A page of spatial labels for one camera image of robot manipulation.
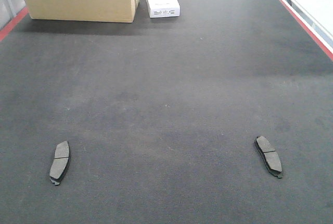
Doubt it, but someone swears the red conveyor frame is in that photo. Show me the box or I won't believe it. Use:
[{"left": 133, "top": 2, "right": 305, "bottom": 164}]
[{"left": 1, "top": 0, "right": 332, "bottom": 60}]

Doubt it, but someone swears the dark grey brake pad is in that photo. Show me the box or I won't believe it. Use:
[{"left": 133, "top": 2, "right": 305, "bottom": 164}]
[{"left": 49, "top": 141, "right": 71, "bottom": 185}]

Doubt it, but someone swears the black conveyor belt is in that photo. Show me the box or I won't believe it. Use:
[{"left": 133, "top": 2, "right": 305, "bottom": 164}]
[{"left": 1, "top": 0, "right": 332, "bottom": 223}]

